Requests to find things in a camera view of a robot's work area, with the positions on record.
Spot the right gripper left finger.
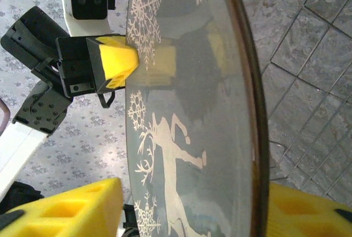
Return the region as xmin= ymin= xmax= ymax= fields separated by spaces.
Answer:
xmin=0 ymin=177 xmax=124 ymax=237

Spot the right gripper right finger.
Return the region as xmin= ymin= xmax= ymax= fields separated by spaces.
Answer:
xmin=268 ymin=183 xmax=352 ymax=237

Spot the round deer print plate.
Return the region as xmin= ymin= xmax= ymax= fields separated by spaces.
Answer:
xmin=125 ymin=0 xmax=270 ymax=237

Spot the wire dish rack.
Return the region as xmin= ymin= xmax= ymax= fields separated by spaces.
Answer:
xmin=268 ymin=0 xmax=352 ymax=202

